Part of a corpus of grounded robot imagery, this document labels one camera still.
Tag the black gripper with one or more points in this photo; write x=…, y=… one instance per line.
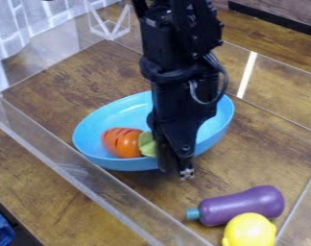
x=185, y=95

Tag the orange toy carrot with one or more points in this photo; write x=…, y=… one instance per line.
x=129, y=143

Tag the blue round plastic tray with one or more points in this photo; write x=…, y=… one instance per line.
x=129, y=113

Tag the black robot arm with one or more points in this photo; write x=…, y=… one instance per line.
x=181, y=32

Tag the purple toy eggplant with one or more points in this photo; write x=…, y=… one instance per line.
x=262, y=199

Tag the yellow toy lemon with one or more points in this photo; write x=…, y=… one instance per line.
x=250, y=229

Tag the dark baseboard strip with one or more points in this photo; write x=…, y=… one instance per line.
x=270, y=17

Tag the blue object at corner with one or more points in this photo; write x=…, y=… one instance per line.
x=7, y=233

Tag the white checkered curtain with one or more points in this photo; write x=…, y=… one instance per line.
x=26, y=18

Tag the clear acrylic enclosure wall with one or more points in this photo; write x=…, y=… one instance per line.
x=79, y=66

